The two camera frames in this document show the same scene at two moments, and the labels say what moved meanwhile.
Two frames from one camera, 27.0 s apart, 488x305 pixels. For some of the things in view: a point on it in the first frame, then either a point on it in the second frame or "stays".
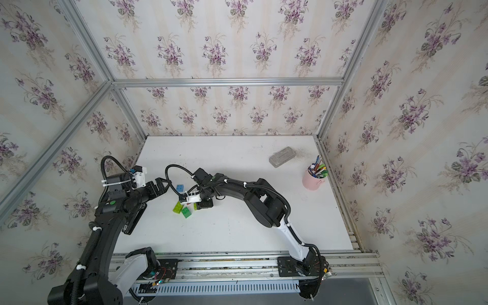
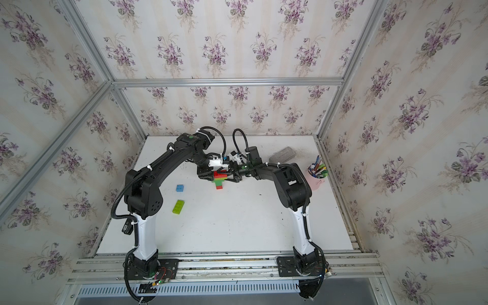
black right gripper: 204,204 -> 234,169
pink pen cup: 310,182 stays
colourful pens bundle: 318,169 stays
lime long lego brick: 178,208 stays
